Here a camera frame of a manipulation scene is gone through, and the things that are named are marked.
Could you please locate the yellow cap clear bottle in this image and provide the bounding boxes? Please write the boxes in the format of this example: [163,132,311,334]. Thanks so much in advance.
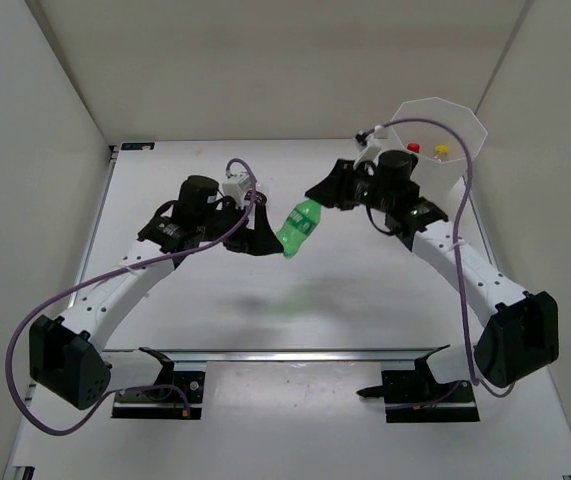
[434,144,450,162]

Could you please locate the silver aluminium front rail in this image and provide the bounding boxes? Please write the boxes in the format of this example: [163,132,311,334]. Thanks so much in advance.
[104,348,466,365]

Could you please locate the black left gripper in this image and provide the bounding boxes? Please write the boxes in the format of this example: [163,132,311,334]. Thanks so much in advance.
[196,199,283,255]

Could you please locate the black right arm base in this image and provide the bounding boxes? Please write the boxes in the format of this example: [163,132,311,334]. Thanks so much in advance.
[356,346,480,424]

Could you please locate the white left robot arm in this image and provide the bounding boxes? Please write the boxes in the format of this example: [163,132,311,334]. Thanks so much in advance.
[29,173,283,410]

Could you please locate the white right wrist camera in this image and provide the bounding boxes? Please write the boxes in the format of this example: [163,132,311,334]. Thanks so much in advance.
[354,125,383,169]

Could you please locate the green plastic bottle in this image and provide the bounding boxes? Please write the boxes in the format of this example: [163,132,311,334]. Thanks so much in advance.
[276,199,322,258]

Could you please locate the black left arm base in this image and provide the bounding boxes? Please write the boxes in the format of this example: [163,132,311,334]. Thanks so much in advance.
[111,347,206,421]

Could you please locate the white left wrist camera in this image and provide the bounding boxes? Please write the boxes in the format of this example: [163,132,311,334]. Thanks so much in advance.
[222,172,252,209]

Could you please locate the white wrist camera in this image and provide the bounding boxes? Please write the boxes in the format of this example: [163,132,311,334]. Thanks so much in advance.
[354,125,383,169]
[222,172,252,209]

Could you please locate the black label clear bottle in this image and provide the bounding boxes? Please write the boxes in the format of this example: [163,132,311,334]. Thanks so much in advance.
[255,183,270,205]

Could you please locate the dark label sticker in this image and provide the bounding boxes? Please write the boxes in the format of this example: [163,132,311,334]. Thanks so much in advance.
[120,142,155,151]

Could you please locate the white octagonal plastic bin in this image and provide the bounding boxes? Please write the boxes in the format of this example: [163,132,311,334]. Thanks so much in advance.
[391,97,488,205]

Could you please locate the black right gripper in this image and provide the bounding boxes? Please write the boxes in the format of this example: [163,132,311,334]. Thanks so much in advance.
[309,158,396,213]

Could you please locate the red label clear bottle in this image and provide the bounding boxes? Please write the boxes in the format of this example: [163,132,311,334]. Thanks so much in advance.
[407,143,421,153]

